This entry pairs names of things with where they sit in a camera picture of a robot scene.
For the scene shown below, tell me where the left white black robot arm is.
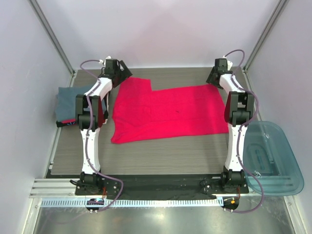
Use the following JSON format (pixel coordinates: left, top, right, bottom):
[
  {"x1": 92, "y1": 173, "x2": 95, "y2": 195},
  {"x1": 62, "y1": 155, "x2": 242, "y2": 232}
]
[{"x1": 75, "y1": 56, "x2": 132, "y2": 195}]

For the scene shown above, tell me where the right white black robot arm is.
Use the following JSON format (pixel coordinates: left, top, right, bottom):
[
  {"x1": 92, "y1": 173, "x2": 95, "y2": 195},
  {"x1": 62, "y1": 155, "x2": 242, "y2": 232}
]
[{"x1": 206, "y1": 57, "x2": 255, "y2": 193}]

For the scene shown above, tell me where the folded grey-blue t shirt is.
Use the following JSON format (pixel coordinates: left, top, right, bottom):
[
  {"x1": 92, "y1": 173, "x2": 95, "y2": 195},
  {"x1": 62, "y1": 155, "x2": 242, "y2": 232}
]
[{"x1": 55, "y1": 87, "x2": 79, "y2": 122}]

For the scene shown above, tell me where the folded black t shirt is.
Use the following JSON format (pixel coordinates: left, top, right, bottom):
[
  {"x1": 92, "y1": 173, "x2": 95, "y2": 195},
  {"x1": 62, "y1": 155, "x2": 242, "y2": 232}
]
[{"x1": 56, "y1": 92, "x2": 110, "y2": 128}]

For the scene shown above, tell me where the blue plastic bin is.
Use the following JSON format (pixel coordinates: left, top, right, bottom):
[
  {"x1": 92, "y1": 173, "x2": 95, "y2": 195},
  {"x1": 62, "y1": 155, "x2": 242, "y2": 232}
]
[{"x1": 243, "y1": 121, "x2": 304, "y2": 196}]

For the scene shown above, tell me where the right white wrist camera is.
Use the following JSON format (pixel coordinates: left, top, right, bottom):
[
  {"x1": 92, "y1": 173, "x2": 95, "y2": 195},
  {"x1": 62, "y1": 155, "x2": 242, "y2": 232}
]
[{"x1": 222, "y1": 56, "x2": 233, "y2": 71}]

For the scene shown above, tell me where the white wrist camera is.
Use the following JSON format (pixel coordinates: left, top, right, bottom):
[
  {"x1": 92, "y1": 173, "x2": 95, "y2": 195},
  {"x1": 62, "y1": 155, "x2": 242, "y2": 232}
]
[
  {"x1": 222, "y1": 56, "x2": 233, "y2": 71},
  {"x1": 98, "y1": 56, "x2": 112, "y2": 66}
]

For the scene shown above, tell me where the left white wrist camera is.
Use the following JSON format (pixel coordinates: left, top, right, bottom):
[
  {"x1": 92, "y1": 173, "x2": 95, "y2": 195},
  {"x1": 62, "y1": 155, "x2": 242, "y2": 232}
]
[{"x1": 98, "y1": 56, "x2": 112, "y2": 66}]

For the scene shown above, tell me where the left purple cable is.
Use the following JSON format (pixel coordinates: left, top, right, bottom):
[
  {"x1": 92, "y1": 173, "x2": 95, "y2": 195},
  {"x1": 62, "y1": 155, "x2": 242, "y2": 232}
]
[{"x1": 79, "y1": 58, "x2": 125, "y2": 212}]

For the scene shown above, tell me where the left aluminium frame post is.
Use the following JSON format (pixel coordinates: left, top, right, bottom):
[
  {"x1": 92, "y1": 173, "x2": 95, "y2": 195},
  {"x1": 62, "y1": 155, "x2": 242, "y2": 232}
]
[{"x1": 28, "y1": 0, "x2": 75, "y2": 77}]

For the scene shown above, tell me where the aluminium frame post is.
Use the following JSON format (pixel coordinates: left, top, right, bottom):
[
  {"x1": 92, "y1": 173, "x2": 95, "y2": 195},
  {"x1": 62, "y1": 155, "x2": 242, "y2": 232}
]
[
  {"x1": 243, "y1": 0, "x2": 289, "y2": 73},
  {"x1": 28, "y1": 0, "x2": 75, "y2": 77}
]

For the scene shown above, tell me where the right aluminium frame post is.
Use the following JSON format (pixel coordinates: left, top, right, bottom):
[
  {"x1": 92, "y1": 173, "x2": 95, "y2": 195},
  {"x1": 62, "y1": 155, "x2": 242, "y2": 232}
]
[{"x1": 243, "y1": 0, "x2": 289, "y2": 73}]

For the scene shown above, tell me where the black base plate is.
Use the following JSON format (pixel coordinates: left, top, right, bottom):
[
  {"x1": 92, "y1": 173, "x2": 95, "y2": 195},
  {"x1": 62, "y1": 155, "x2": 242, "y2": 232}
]
[{"x1": 70, "y1": 174, "x2": 249, "y2": 200}]

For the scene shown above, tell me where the slotted cable duct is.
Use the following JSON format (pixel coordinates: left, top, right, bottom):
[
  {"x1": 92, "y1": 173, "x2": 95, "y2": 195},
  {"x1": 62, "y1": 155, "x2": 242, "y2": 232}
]
[{"x1": 41, "y1": 197, "x2": 223, "y2": 208}]

